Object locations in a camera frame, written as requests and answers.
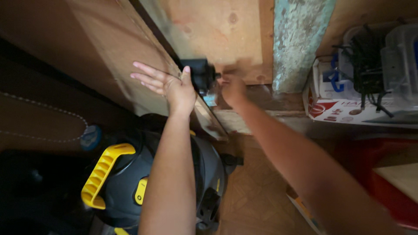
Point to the person's right hand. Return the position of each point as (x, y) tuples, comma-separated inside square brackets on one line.
[(232, 89)]

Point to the person's left hand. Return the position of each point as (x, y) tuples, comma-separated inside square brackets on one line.
[(176, 86)]

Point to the person's right fingers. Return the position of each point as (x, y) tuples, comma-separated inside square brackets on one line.
[(223, 83)]

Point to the brown wooden board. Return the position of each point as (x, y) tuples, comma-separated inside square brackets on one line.
[(130, 49)]

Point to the black clamp knob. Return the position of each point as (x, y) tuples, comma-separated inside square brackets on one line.
[(201, 75)]

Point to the blue plastic clip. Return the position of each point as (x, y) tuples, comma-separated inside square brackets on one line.
[(336, 76)]

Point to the white printed cardboard box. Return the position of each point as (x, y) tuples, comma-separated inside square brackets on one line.
[(352, 107)]

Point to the black and yellow vacuum cleaner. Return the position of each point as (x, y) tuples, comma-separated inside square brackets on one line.
[(130, 186)]

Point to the blue round cap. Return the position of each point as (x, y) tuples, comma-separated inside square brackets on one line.
[(90, 137)]

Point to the clear plastic container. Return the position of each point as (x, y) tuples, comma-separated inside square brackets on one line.
[(400, 62)]

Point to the brown stitched leather seat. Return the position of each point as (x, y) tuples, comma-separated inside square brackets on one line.
[(39, 120)]

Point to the red plastic stool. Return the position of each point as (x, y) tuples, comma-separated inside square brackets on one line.
[(385, 182)]

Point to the weathered turquoise wooden post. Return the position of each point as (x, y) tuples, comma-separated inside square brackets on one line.
[(298, 42)]

